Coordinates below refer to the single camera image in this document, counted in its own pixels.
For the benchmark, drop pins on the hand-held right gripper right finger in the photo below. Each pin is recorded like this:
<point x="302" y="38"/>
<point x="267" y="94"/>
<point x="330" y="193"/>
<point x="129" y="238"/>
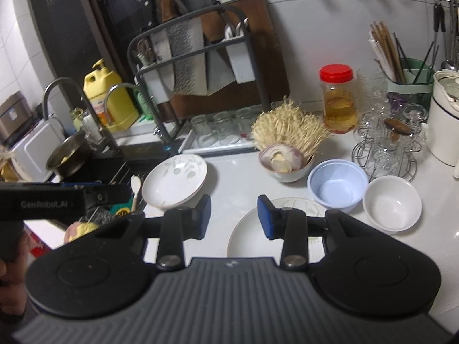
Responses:
<point x="265" y="218"/>

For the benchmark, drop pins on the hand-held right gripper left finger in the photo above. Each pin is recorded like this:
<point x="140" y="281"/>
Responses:
<point x="204" y="218"/>

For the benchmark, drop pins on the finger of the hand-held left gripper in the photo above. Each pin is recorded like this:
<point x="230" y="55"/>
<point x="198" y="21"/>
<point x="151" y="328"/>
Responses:
<point x="105" y="196"/>

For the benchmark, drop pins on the leaf pattern ceramic plate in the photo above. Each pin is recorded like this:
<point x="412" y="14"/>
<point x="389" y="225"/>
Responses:
<point x="247" y="236"/>
<point x="172" y="181"/>

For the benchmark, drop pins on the light blue plastic bowl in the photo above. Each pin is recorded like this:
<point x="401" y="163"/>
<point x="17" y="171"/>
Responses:
<point x="337" y="186"/>

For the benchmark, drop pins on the white ceramic bowl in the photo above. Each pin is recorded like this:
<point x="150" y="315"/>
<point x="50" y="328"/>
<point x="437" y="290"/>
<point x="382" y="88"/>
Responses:
<point x="392" y="204"/>

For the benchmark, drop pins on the person's left hand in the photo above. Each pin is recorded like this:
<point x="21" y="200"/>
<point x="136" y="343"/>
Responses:
<point x="10" y="283"/>

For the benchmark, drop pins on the white spoon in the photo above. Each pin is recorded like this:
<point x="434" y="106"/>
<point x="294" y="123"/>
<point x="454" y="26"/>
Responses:
<point x="135" y="190"/>

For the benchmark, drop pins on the ceramic bowl with brown rim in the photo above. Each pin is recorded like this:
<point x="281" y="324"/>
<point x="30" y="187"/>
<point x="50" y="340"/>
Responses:
<point x="290" y="175"/>

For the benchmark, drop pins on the white plastic board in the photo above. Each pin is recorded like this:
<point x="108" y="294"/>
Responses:
<point x="36" y="150"/>

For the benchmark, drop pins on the steel pot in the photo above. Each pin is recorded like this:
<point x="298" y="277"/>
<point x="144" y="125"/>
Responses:
<point x="70" y="154"/>

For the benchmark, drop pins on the halved red onion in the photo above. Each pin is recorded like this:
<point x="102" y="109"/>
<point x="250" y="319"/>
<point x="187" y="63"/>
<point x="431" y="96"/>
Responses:
<point x="279" y="157"/>

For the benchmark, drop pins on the white drain tray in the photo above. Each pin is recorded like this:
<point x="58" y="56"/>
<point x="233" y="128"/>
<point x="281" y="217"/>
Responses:
<point x="215" y="148"/>

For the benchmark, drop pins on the steel kitchen faucet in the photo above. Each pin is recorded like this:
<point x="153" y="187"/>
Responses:
<point x="93" y="114"/>

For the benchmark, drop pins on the clear drinking glass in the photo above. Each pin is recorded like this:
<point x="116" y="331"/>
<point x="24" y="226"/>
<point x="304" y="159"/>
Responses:
<point x="202" y="130"/>
<point x="226" y="125"/>
<point x="246" y="122"/>

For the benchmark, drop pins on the silver rice cooker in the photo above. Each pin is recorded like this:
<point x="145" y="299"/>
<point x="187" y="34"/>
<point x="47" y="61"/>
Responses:
<point x="14" y="118"/>

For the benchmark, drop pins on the enoki mushroom bunch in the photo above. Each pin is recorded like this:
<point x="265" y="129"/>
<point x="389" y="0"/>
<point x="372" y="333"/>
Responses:
<point x="290" y="125"/>

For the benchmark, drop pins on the green bottle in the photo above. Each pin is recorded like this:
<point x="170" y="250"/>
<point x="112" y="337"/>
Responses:
<point x="143" y="105"/>

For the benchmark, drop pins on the yellow detergent bottle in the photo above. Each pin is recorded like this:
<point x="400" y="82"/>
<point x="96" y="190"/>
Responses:
<point x="107" y="93"/>

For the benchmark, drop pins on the red lid plastic jar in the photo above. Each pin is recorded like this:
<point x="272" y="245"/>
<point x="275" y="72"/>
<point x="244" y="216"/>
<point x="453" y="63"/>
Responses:
<point x="339" y="100"/>

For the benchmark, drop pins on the dark metal knife rack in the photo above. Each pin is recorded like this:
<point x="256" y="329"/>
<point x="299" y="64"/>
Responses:
<point x="251" y="79"/>

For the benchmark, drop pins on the cluster of clear glass cups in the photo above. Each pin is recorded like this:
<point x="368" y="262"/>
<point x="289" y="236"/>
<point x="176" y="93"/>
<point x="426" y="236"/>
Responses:
<point x="380" y="114"/>

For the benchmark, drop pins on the steel cleaver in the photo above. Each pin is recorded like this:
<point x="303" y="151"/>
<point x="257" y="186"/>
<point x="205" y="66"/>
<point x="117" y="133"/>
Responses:
<point x="188" y="61"/>

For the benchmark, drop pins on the white cutlery caddy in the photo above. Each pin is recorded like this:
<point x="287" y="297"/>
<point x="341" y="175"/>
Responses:
<point x="240" y="61"/>

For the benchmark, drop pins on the brown cutting board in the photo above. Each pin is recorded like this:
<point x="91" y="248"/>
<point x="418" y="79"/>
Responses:
<point x="267" y="43"/>

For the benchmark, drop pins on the white lidded pot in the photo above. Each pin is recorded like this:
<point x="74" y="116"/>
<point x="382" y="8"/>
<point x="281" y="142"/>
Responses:
<point x="443" y="132"/>

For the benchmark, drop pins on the bundle of chopsticks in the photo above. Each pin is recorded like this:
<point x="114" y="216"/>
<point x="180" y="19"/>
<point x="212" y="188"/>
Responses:
<point x="385" y="50"/>

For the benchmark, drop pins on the green chopstick holder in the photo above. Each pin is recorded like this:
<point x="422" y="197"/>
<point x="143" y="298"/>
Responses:
<point x="423" y="82"/>

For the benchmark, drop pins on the hanging kitchen utensils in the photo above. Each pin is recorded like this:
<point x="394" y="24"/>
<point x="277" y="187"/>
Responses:
<point x="444" y="25"/>

